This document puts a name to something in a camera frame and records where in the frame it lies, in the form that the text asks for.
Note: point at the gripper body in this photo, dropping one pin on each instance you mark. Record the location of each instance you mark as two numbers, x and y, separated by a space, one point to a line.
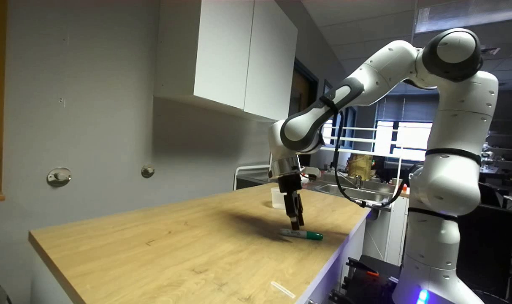
290 183

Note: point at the translucent plastic cup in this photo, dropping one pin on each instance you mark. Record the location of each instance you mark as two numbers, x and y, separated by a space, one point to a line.
277 199

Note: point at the window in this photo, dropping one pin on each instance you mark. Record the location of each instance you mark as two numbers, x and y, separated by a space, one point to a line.
412 137

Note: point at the tap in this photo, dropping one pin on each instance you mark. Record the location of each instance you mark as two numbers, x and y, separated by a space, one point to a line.
358 182

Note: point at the clear plastic strip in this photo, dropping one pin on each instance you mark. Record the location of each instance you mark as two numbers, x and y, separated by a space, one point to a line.
283 289

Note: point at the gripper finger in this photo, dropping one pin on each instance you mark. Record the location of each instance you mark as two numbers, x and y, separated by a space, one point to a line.
290 209
300 211

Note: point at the black clamp with orange tip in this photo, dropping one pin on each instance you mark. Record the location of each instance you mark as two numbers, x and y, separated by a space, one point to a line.
363 268

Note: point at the white wall cabinet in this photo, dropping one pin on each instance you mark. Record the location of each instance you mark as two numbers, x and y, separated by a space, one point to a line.
226 55

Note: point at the wooden door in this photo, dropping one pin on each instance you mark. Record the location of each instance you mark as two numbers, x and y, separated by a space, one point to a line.
300 90

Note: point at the round metal wall fitting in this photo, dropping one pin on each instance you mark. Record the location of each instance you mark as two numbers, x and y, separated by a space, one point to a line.
147 171
59 177

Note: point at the steel sink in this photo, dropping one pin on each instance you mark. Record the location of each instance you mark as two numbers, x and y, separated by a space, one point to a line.
365 193

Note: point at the white metal rack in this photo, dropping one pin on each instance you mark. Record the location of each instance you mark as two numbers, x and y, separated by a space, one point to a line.
249 169

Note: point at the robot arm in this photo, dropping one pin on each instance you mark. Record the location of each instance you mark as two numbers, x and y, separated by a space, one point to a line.
450 177

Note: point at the green marker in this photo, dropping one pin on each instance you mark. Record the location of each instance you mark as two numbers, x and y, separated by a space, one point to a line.
306 234

